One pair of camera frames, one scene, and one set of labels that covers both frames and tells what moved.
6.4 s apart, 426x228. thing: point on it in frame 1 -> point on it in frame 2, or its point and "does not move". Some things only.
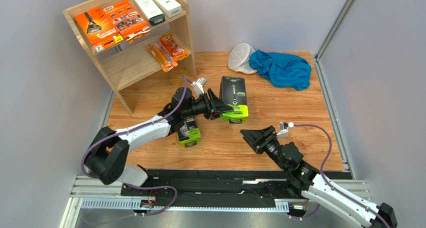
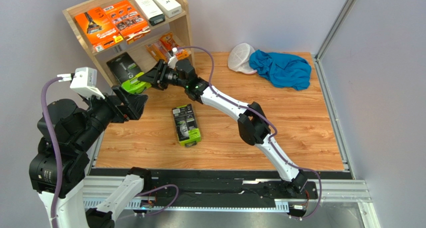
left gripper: x=217 y=106 -> x=132 y=108
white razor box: x=155 y=16 does not move
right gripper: x=262 y=141 -> x=159 y=77
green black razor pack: x=233 y=91 -> x=127 y=72
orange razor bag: x=178 y=52 does not move
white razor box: x=170 y=7 does not move
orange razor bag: x=164 y=59 does not move
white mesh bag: x=239 y=58 does not move
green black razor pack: x=189 y=134 does not move
